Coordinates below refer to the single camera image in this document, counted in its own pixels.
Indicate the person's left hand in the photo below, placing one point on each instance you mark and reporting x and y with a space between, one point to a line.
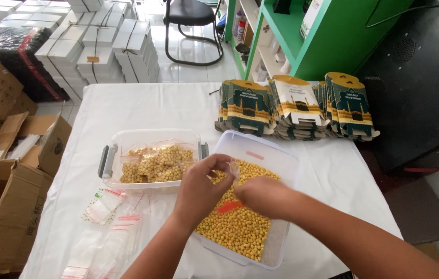
194 192

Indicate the person's right hand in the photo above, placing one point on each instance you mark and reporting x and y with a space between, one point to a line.
272 197

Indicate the person's right fingers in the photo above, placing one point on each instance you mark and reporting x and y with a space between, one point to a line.
241 193

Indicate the red plastic scoop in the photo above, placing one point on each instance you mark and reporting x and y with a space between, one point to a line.
228 207

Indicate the small clear zip bag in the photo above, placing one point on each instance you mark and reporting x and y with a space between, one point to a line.
235 171

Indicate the heap of yellow chickpeas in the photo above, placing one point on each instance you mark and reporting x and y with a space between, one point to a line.
239 232

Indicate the clear plastic tub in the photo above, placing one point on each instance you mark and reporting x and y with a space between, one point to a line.
277 162

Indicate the pile of filled chickpea packets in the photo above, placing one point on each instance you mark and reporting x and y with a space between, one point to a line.
157 164

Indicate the stacks of green printed cartons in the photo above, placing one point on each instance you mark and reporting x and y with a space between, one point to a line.
301 104

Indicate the white tablecloth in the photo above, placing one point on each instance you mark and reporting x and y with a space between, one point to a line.
157 108

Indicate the pile of empty zip bags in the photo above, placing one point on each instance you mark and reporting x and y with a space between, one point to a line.
114 240

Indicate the pack of zip bags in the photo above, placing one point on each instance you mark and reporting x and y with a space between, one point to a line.
103 207

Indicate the green shelf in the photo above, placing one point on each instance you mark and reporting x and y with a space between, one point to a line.
332 35

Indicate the black chair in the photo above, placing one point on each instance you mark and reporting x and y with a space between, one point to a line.
192 13

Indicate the black speaker cabinet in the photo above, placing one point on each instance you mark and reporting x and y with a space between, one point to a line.
417 85

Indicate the stacks of white boxes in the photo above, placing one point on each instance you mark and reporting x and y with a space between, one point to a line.
99 42

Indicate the open cardboard box with papers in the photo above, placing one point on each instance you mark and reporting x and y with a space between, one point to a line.
37 139

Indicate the small brown cardboard box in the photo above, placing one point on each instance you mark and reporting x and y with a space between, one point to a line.
23 105

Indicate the large open cardboard box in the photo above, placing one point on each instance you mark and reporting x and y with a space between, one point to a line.
6 217

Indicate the black wrapped bundle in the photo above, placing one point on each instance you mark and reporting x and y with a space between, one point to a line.
14 50

